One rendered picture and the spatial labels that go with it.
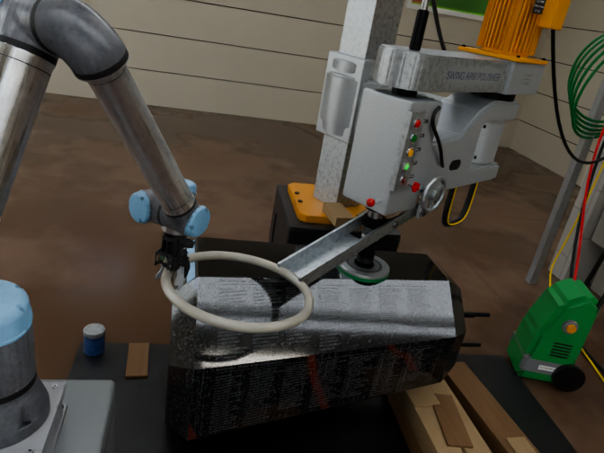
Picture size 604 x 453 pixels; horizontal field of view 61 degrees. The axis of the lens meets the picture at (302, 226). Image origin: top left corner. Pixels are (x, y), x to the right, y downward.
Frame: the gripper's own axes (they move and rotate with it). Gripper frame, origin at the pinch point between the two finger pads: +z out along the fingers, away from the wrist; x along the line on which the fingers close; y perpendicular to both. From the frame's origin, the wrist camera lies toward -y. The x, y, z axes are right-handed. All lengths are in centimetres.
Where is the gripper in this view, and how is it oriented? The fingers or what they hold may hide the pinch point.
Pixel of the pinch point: (172, 283)
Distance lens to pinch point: 178.0
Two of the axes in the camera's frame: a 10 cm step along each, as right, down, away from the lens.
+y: -2.7, 3.0, -9.1
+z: -2.0, 9.1, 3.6
